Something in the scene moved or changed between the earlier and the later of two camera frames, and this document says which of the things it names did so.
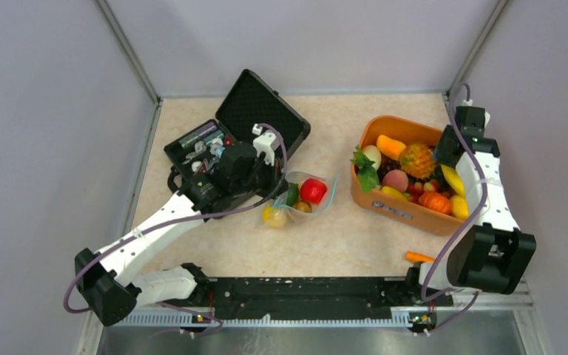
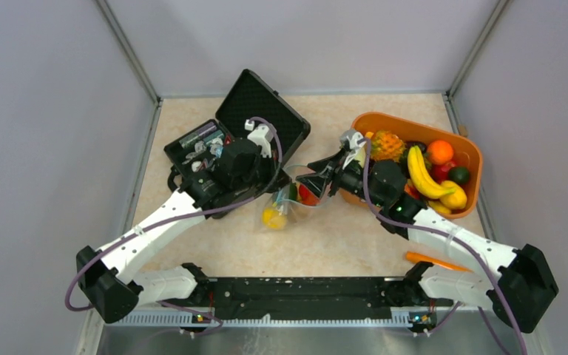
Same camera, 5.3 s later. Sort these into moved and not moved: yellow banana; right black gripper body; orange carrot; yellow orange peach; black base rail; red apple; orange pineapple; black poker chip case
Moved: orange pineapple; yellow banana; right black gripper body
Not moved: black base rail; red apple; orange carrot; yellow orange peach; black poker chip case
